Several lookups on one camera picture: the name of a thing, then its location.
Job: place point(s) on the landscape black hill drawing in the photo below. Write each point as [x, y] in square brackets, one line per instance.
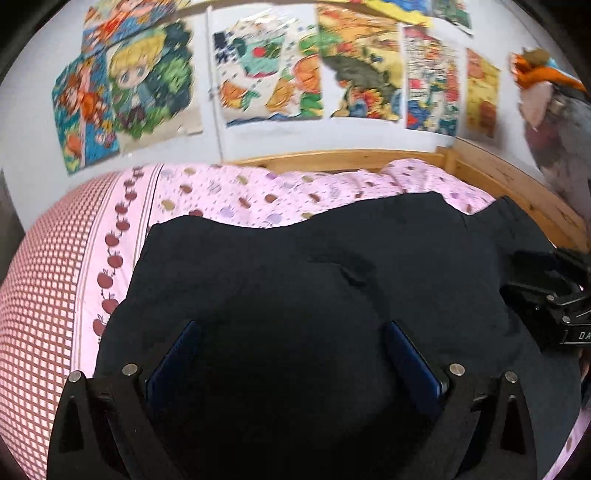
[365, 53]

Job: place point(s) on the wooden bed frame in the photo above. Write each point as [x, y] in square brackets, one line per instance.
[467, 162]

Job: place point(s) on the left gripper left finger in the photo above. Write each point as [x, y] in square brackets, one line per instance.
[106, 427]

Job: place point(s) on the hanging clothes pile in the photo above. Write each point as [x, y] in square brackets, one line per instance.
[555, 107]

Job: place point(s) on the red-haired girl drawing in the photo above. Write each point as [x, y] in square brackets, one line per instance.
[83, 113]

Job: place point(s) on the underwater jellyfish drawing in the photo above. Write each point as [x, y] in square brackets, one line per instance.
[410, 12]

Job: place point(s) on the large black jacket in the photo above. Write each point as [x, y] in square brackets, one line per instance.
[287, 378]

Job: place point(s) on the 2024 dragon drawing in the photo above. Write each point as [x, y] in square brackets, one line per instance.
[433, 86]

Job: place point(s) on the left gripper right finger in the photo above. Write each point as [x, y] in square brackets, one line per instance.
[474, 426]

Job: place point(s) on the yellow bear drawing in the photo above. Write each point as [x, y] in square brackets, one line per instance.
[483, 79]

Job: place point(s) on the grey board against wall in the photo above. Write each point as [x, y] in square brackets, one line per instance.
[11, 229]

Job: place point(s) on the fruit and fish drawing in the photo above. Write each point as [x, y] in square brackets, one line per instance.
[268, 68]

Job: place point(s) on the green figure drawing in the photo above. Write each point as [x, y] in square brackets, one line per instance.
[455, 12]

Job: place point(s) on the blond boy drawing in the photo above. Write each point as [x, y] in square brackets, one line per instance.
[152, 84]

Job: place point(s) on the orange-haired girl upper drawing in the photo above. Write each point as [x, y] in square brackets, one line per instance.
[109, 22]

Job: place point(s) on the pink patterned bed quilt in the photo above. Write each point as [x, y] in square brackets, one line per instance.
[75, 265]

